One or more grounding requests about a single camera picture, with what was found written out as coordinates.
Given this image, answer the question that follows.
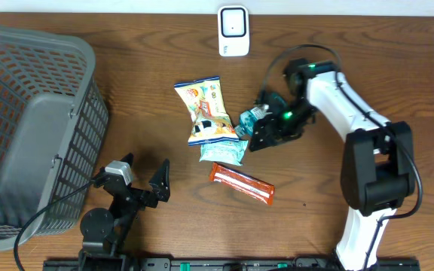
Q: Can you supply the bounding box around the teal mouthwash bottle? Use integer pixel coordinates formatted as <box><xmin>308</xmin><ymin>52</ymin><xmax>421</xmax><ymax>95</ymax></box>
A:
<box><xmin>235</xmin><ymin>92</ymin><xmax>287</xmax><ymax>138</ymax></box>

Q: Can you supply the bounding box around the green wet wipes pack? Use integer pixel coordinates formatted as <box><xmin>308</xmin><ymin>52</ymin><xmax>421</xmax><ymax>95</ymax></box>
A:
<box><xmin>200</xmin><ymin>140</ymin><xmax>248</xmax><ymax>166</ymax></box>

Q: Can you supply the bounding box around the large snack bag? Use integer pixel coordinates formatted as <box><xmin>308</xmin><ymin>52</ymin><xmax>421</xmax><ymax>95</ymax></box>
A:
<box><xmin>174</xmin><ymin>76</ymin><xmax>239</xmax><ymax>146</ymax></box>

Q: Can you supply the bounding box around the grey plastic shopping basket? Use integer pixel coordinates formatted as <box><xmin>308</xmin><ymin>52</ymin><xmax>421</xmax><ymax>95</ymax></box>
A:
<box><xmin>0</xmin><ymin>26</ymin><xmax>109</xmax><ymax>251</ymax></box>

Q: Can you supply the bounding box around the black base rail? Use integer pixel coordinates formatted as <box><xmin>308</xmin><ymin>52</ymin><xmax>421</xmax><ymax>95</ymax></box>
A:
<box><xmin>43</xmin><ymin>257</ymin><xmax>421</xmax><ymax>271</ymax></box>

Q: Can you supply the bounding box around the orange chocolate bar wrapper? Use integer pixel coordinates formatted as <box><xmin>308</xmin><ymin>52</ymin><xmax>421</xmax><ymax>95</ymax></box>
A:
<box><xmin>209</xmin><ymin>163</ymin><xmax>275</xmax><ymax>206</ymax></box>

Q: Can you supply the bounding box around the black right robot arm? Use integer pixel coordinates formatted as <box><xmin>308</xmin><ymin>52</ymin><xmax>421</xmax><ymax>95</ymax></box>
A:
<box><xmin>249</xmin><ymin>59</ymin><xmax>417</xmax><ymax>270</ymax></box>

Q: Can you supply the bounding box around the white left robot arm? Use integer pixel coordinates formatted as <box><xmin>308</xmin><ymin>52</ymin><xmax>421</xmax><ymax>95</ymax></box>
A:
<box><xmin>78</xmin><ymin>153</ymin><xmax>170</xmax><ymax>270</ymax></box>

